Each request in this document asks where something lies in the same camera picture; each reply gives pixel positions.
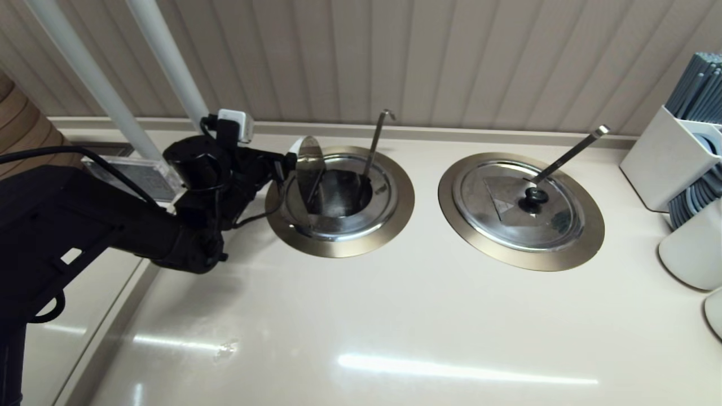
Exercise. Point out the steel lid with triangle mark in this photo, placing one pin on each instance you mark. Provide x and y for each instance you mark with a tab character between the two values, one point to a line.
558	220

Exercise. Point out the grey stacked discs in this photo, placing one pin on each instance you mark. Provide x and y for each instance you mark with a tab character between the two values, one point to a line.
696	197

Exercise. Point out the brass ringed counter well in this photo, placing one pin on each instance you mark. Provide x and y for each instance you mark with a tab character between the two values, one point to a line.
595	237
403	197

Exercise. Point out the clear acrylic sign block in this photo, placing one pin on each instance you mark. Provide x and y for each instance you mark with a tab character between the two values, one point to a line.
146	177

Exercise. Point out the hinged steel lid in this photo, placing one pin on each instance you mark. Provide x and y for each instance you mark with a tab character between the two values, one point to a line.
310	169

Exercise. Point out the bamboo steamer stack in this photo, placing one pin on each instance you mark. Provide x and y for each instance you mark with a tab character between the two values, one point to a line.
28	129

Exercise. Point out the white slanted pole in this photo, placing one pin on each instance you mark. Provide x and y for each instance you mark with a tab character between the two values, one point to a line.
84	73
169	62

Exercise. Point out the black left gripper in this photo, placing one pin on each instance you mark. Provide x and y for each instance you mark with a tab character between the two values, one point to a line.
225	175

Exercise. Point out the white utensil holder box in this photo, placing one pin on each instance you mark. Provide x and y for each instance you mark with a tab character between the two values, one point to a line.
660	163

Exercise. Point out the white cylindrical container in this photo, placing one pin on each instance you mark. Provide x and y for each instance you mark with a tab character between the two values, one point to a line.
694	248

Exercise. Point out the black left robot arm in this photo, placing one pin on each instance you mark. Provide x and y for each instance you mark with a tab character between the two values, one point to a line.
67	237

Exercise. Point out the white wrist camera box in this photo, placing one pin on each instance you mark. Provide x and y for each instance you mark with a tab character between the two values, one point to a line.
236	125

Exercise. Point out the grey stick bundle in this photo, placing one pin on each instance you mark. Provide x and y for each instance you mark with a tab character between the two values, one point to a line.
699	90

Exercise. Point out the steel framed dark panel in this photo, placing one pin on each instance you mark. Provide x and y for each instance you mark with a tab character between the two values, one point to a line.
110	149

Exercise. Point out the white bowl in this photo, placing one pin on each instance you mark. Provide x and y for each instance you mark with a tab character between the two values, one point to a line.
714	313

